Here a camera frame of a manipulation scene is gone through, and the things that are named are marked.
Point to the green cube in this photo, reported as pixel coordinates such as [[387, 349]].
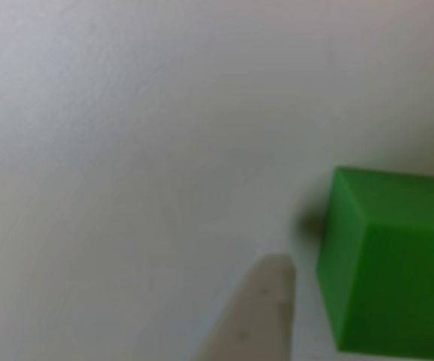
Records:
[[397, 270]]

